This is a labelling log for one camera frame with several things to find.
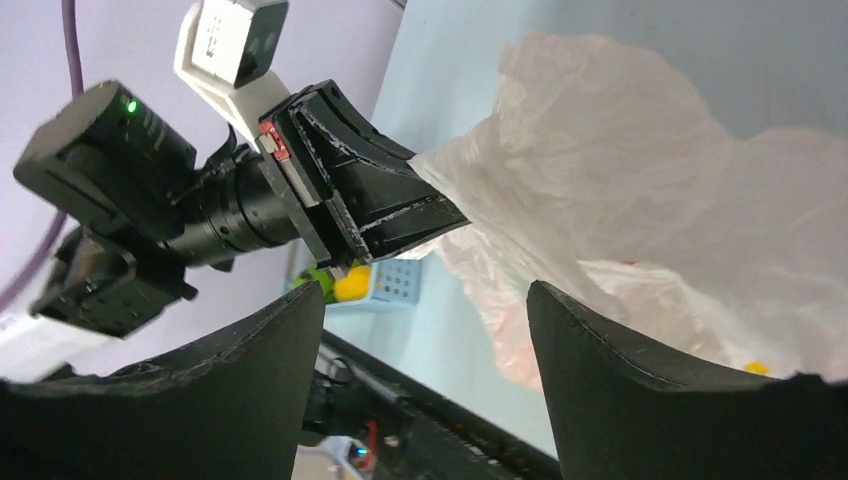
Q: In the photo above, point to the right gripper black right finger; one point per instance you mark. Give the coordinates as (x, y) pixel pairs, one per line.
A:
(625, 406)

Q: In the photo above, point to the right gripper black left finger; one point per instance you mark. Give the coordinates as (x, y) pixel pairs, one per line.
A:
(228, 405)

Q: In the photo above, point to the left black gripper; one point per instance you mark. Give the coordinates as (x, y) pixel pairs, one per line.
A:
(349, 191)

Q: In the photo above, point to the white plastic bag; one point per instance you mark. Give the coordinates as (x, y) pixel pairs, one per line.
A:
(602, 171)

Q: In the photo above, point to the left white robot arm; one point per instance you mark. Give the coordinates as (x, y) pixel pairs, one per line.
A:
(146, 212)

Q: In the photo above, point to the fake yellow lemon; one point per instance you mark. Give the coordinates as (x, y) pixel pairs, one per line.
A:
(353, 287)

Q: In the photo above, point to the fake lime green fruit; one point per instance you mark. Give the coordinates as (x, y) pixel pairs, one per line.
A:
(313, 274)

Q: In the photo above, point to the light blue plastic basket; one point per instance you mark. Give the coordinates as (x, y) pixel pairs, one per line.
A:
(394, 285)

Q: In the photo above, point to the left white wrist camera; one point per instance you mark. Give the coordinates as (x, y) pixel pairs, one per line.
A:
(224, 53)

